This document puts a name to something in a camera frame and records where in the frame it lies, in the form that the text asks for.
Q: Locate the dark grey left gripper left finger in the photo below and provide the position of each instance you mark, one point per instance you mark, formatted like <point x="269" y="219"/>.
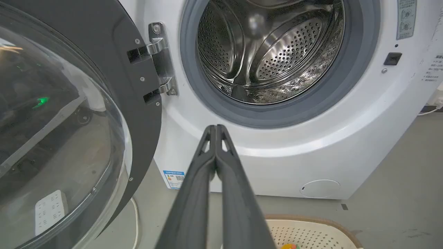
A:
<point x="193" y="207"/>

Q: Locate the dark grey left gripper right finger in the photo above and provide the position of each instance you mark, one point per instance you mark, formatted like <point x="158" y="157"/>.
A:
<point x="238" y="211"/>

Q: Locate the white front-load washing machine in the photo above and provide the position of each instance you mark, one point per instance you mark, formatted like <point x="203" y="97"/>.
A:
<point x="311" y="145"/>

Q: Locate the dark washing machine glass door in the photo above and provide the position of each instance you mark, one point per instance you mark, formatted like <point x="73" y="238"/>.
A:
<point x="69" y="117"/>

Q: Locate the colourful item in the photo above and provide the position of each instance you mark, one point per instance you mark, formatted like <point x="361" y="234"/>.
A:
<point x="290" y="246"/>

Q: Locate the cream perforated laundry basket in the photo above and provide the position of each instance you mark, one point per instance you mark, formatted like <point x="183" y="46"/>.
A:
<point x="311" y="233"/>

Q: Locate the white power strip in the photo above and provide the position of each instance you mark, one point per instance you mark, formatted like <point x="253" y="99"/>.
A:
<point x="50" y="211"/>

